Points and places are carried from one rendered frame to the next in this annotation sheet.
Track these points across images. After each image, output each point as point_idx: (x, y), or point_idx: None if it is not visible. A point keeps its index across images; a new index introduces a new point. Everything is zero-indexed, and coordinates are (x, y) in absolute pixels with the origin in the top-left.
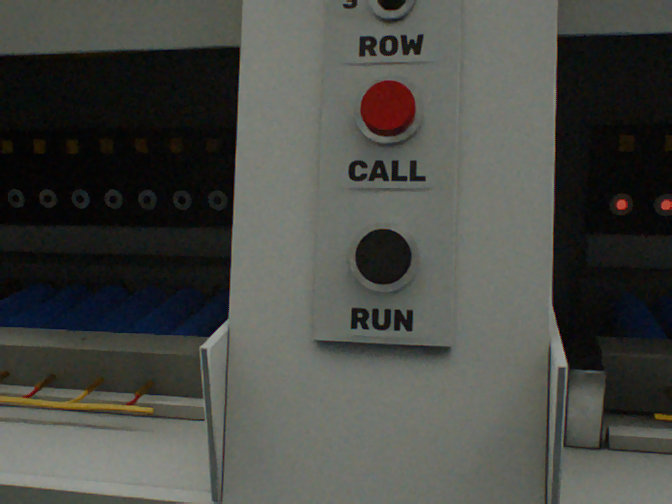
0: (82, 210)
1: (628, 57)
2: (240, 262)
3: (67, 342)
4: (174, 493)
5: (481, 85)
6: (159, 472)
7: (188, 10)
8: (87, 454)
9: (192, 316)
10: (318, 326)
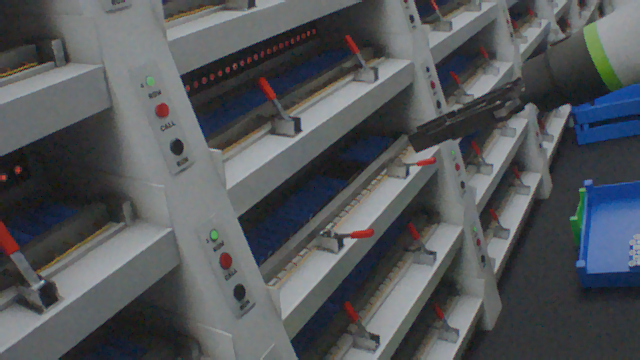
0: None
1: None
2: (430, 112)
3: (397, 145)
4: (436, 148)
5: (434, 78)
6: (429, 149)
7: (409, 78)
8: (421, 154)
9: (382, 138)
10: (438, 116)
